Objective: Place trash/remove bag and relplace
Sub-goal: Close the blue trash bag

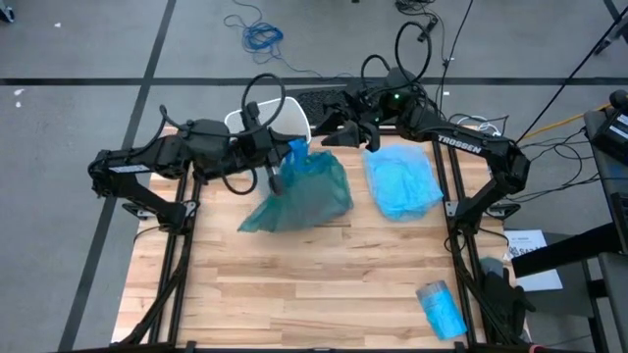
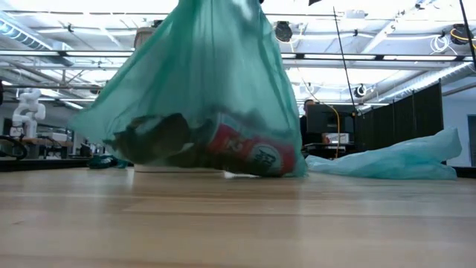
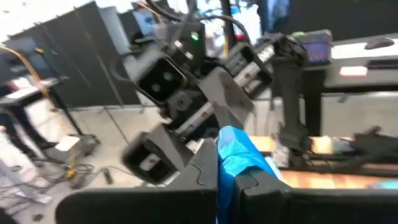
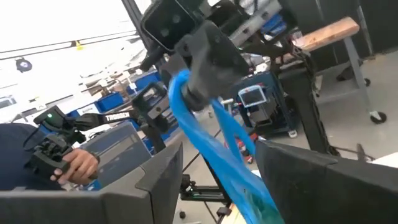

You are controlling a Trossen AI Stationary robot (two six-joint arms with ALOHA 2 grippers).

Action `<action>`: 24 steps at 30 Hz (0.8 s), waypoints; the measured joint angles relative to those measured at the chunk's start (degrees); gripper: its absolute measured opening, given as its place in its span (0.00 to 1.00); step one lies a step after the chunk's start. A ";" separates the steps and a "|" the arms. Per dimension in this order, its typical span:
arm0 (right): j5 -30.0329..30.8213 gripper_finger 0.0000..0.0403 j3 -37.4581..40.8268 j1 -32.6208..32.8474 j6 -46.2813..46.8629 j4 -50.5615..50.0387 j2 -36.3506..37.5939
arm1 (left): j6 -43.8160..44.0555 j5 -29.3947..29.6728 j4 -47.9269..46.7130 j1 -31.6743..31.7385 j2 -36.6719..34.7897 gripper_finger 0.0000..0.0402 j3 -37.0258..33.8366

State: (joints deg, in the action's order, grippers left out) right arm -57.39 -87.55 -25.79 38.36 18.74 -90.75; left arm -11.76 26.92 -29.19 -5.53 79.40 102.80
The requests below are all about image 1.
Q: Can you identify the yellow extension cord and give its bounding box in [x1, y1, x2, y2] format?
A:
[519, 102, 612, 143]

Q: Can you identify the black glove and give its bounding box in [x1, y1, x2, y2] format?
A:
[478, 257, 537, 344]

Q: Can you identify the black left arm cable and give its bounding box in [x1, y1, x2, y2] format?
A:
[158, 72, 288, 196]

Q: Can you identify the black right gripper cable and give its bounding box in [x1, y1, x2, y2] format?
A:
[359, 21, 434, 99]

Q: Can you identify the blue coiled cable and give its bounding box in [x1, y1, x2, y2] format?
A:
[224, 0, 374, 84]

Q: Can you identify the roll of blue bags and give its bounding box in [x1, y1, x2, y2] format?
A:
[415, 279, 468, 341]

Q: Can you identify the white printed paper sheet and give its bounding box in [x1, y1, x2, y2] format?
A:
[503, 228, 564, 293]

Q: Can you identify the teal plastic trash bag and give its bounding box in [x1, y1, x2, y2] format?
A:
[236, 137, 355, 234]

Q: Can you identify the black cable with remote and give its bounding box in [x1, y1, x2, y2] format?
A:
[394, 0, 443, 44]

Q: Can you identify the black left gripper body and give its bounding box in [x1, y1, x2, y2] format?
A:
[228, 125, 276, 171]

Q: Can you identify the black perforated metal panel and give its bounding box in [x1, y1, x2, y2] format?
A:
[286, 83, 354, 126]

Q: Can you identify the black electronic equipment box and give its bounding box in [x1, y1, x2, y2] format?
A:
[583, 89, 628, 166]

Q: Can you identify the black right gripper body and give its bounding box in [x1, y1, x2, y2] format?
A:
[333, 87, 396, 138]

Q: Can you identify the thin black hanging cable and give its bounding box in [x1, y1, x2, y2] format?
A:
[434, 0, 476, 119]
[509, 19, 628, 148]

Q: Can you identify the light blue bag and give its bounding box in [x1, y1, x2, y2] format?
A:
[362, 144, 445, 223]

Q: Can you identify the white plastic trash bin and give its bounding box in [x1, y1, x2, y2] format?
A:
[223, 95, 314, 144]

